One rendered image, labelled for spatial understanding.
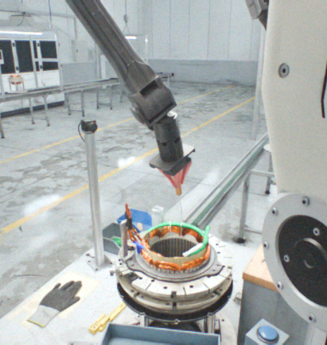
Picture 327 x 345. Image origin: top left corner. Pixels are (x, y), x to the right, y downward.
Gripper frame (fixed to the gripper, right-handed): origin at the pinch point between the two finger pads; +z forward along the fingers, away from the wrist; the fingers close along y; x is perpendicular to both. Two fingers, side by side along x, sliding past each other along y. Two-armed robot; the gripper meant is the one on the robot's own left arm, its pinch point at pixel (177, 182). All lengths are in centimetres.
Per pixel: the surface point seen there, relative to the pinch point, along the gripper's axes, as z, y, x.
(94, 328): 45, 33, -17
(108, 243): 55, 4, -48
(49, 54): 210, -395, -860
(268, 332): 22.0, 10.9, 31.5
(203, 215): 82, -50, -40
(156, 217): 16.4, 2.3, -9.8
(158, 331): 16.2, 27.2, 14.2
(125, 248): 14.0, 16.9, -7.3
